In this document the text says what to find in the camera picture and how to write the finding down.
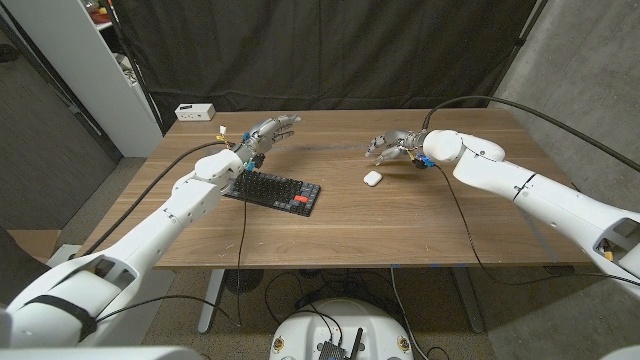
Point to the black fabric object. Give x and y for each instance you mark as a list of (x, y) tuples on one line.
[(15, 270)]

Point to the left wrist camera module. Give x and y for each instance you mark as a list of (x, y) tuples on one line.
[(256, 161)]

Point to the grey table leg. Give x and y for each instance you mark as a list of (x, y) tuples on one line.
[(211, 300), (467, 300)]

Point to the red bowl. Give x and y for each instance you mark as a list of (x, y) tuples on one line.
[(100, 17)]

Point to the black round fan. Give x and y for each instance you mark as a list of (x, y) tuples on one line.
[(243, 281)]

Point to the white shelf cabinet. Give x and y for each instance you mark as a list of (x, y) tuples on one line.
[(100, 75)]

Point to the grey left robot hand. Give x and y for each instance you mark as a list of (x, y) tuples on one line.
[(265, 135)]

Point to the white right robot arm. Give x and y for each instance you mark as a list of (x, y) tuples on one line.
[(550, 200)]

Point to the black curtain backdrop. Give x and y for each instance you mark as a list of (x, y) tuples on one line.
[(320, 50)]

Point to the brown cardboard box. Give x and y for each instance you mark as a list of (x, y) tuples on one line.
[(32, 242)]

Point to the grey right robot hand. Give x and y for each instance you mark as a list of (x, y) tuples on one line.
[(400, 140)]

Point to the black power brick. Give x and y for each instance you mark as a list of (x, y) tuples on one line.
[(306, 300)]

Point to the white power strip box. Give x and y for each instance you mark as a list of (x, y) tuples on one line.
[(195, 112)]

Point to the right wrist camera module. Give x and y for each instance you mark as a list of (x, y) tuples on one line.
[(424, 161)]

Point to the black electronics box with antenna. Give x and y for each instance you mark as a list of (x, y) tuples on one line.
[(332, 350)]

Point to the black keyboard with red key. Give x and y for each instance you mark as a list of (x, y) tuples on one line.
[(280, 192)]

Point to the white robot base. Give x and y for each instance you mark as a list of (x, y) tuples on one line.
[(310, 330)]

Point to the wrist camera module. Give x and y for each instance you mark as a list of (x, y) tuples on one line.
[(424, 161), (256, 161)]

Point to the white AirPods case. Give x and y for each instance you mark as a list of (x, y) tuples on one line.
[(372, 178)]

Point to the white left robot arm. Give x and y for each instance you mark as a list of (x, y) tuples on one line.
[(150, 235)]

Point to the white robot chest shell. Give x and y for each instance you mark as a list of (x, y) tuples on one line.
[(100, 353)]

